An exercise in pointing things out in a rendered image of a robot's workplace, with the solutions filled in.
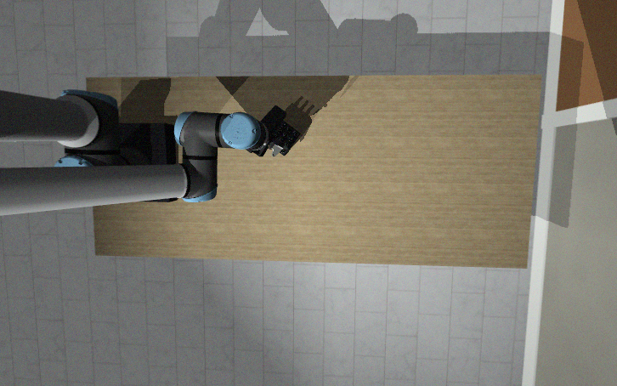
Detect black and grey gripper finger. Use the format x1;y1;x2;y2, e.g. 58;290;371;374
269;137;289;156

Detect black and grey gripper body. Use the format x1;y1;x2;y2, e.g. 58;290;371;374
247;134;275;156

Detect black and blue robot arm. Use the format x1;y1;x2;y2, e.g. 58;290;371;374
0;90;286;216

